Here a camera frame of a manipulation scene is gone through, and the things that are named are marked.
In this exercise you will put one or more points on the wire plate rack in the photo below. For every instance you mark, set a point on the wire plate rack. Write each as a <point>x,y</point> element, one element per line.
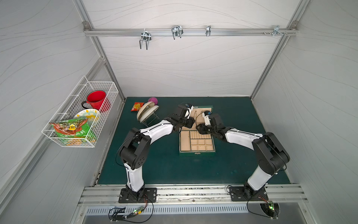
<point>150,119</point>

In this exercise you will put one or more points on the green table mat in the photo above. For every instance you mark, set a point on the green table mat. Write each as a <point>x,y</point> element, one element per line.
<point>230,164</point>

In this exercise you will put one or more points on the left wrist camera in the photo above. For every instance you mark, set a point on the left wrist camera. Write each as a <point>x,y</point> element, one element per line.
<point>189,109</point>

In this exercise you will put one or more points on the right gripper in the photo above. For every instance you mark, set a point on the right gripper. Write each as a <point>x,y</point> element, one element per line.
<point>201,129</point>

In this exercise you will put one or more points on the patterned plate in basket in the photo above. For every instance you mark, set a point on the patterned plate in basket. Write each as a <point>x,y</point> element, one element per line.
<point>92,115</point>

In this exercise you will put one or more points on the right black mount plate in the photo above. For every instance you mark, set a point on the right black mount plate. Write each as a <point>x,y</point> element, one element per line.
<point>245,193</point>

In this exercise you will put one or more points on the left black mount plate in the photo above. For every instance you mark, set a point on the left black mount plate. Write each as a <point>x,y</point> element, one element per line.
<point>129,196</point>

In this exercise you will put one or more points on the black mount plate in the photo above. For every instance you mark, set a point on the black mount plate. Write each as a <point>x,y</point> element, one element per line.
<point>245,193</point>
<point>129,196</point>

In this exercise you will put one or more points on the aluminium top rail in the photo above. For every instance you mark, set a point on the aluminium top rail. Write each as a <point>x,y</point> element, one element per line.
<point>187,32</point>

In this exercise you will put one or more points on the small metal hook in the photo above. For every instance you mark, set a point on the small metal hook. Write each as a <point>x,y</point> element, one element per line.
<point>208,31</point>

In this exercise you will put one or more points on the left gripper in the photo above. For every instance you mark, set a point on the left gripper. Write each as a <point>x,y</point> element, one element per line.
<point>187,122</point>

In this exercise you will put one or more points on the metal bracket hook right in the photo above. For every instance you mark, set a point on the metal bracket hook right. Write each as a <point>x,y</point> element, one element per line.
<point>275,32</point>

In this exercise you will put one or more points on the metal loop hook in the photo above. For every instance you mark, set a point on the metal loop hook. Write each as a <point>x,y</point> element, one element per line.
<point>177,31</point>

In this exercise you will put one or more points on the red snack packet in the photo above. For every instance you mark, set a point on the red snack packet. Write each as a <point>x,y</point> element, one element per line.
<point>137,106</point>

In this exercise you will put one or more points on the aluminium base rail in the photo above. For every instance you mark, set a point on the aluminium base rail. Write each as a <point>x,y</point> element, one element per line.
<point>101,195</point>

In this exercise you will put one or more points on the red mug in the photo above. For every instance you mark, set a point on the red mug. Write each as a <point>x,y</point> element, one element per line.
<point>97,100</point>

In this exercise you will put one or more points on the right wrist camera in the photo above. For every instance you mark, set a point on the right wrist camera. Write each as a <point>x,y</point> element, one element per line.
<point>206,115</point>

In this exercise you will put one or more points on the pink ball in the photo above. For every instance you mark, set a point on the pink ball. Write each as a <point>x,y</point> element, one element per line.
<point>154,100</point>

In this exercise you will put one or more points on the cream plate front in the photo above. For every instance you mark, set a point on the cream plate front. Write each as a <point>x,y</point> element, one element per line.
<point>148,113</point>

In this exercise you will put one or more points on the white wire basket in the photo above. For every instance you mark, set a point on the white wire basket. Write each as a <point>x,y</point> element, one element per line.
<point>72,106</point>

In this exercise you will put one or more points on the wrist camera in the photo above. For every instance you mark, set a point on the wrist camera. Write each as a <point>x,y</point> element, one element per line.
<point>189,109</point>
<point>206,115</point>

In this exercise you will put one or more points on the metal double hook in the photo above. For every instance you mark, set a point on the metal double hook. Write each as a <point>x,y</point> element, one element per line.
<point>146,37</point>

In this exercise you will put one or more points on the green snack bag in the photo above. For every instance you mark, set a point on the green snack bag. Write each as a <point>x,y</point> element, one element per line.
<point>72,128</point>

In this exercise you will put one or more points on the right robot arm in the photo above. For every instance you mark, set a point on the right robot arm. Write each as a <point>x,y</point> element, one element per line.
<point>271,156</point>

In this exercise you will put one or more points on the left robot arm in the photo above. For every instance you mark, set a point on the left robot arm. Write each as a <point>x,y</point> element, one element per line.
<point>135,149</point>

